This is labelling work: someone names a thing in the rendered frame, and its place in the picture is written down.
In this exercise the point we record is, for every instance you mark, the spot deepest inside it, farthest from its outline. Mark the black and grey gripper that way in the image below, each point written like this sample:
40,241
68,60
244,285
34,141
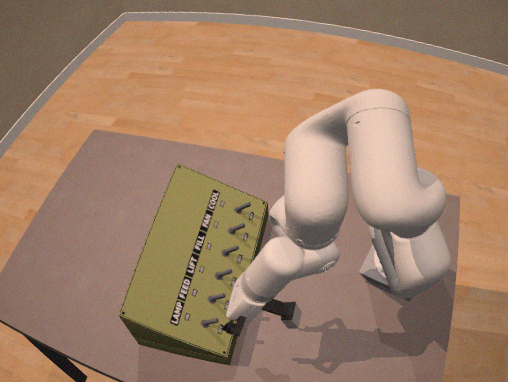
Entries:
242,308

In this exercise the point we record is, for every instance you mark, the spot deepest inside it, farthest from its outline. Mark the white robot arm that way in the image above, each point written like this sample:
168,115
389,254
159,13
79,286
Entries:
376,126

